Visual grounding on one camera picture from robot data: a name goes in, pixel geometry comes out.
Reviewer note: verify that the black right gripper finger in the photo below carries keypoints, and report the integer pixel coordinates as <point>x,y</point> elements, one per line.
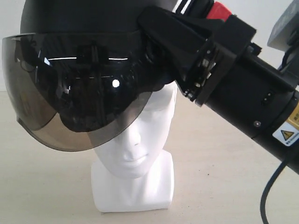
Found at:
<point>176,43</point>

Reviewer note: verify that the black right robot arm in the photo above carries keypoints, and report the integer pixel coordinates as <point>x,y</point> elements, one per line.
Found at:
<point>263,111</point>

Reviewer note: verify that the white mannequin head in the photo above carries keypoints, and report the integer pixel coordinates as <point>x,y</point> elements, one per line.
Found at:
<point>133,172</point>

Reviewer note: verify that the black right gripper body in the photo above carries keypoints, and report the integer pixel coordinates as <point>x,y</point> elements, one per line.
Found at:
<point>228,45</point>

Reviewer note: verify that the black helmet with tinted visor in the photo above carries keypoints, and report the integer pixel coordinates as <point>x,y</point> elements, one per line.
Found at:
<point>81,71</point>

